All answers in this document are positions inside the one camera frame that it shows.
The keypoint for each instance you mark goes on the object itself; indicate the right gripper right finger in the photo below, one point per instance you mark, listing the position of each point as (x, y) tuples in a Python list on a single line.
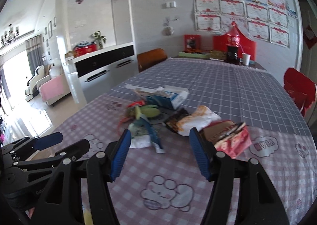
[(242, 189)]

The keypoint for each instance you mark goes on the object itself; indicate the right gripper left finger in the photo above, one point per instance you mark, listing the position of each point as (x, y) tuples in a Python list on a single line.
[(61, 201)]

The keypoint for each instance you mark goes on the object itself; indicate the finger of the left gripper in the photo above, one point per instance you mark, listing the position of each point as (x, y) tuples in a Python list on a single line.
[(48, 141), (71, 153)]

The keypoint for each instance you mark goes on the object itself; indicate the red snack package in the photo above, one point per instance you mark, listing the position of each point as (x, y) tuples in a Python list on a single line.
[(227, 136)]

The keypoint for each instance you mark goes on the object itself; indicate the white blue wrapper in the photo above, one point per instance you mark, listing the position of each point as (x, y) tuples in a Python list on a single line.
[(144, 135)]

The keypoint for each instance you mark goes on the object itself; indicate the green leaf trash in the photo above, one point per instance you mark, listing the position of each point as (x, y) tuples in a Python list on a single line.
[(150, 111)]

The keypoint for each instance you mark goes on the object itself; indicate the dark snack wrapper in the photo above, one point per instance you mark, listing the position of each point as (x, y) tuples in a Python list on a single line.
[(171, 122)]

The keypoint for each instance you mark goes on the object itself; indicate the orange white plastic bag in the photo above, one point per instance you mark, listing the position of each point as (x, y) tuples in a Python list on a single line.
[(199, 119)]

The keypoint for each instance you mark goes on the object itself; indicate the blue white paper box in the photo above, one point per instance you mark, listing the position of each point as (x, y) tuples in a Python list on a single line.
[(168, 97)]

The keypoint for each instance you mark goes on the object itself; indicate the white massage chair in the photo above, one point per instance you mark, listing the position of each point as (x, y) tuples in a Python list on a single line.
[(32, 90)]

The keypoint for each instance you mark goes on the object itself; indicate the pink blanket on sofa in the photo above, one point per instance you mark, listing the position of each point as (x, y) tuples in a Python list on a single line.
[(54, 89)]

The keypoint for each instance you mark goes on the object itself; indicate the beige sofa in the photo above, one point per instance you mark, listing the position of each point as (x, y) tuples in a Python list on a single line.
[(53, 72)]

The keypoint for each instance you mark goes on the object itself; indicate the white sideboard cabinet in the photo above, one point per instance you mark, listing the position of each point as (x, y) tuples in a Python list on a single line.
[(99, 71)]

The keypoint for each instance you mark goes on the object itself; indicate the pink checked tablecloth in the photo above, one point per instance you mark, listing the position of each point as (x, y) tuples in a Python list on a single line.
[(168, 188)]

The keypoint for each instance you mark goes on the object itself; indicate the red gift boxes on cabinet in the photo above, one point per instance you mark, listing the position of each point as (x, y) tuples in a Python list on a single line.
[(84, 47)]

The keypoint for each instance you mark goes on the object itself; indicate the chandelier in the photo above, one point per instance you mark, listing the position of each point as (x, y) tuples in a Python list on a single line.
[(9, 35)]

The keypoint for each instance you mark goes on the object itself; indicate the grey grid tablecloth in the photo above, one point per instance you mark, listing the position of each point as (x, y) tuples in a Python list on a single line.
[(237, 93)]

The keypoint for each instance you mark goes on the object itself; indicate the brown wooden chair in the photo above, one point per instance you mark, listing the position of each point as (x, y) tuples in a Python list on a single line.
[(150, 58)]

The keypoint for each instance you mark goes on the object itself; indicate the potted green plant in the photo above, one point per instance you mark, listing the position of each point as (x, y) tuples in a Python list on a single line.
[(99, 39)]

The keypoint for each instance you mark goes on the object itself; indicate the red chair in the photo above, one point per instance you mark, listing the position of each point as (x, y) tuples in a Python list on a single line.
[(300, 88)]

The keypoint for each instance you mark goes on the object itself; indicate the white paper cup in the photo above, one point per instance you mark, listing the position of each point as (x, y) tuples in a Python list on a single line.
[(246, 59)]

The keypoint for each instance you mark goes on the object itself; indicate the cola bottle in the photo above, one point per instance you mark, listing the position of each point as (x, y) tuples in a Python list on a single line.
[(233, 43)]

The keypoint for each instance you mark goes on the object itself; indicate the red photo frame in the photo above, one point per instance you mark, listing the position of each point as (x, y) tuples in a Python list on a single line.
[(192, 42)]

